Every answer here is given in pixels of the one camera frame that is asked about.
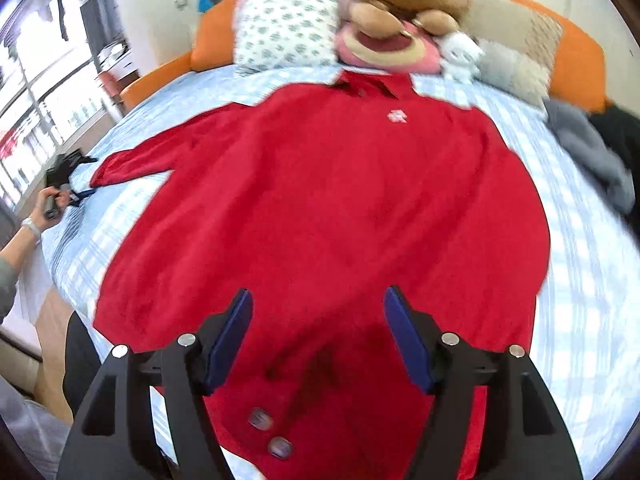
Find person's black trouser leg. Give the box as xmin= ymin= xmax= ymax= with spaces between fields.
xmin=64 ymin=310 xmax=108 ymax=418

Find beige patchwork pillow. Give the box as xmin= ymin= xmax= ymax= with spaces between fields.
xmin=465 ymin=0 xmax=565 ymax=108

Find orange headboard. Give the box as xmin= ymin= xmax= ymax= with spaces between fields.
xmin=120 ymin=0 xmax=613 ymax=113

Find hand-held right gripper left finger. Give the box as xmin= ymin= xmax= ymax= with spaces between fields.
xmin=56 ymin=287 xmax=253 ymax=480

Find white floral pillow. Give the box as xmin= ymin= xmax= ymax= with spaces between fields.
xmin=234 ymin=0 xmax=346 ymax=77

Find white plush lamb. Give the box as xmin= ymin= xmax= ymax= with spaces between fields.
xmin=437 ymin=31 xmax=486 ymax=83

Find bed with blue plaid sheet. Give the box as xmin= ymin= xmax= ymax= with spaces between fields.
xmin=40 ymin=62 xmax=640 ymax=480

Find person's left hand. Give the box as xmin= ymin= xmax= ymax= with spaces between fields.
xmin=31 ymin=186 xmax=71 ymax=235

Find window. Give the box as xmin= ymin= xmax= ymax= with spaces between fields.
xmin=0 ymin=0 xmax=133 ymax=211

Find black garment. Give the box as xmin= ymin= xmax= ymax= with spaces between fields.
xmin=590 ymin=102 xmax=640 ymax=191

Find person's grey clothing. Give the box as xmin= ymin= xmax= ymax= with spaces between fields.
xmin=0 ymin=375 xmax=73 ymax=480

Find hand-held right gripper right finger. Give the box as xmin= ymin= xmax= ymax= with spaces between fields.
xmin=384 ymin=285 xmax=585 ymax=480

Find person's left forearm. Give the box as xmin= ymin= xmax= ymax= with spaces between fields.
xmin=0 ymin=227 xmax=41 ymax=325

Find grey garment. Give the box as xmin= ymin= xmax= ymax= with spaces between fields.
xmin=542 ymin=97 xmax=636 ymax=216

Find red sweater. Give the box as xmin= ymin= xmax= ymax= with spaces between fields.
xmin=90 ymin=71 xmax=552 ymax=480

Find pink bear face cushion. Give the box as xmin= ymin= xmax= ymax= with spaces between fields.
xmin=334 ymin=15 xmax=443 ymax=75

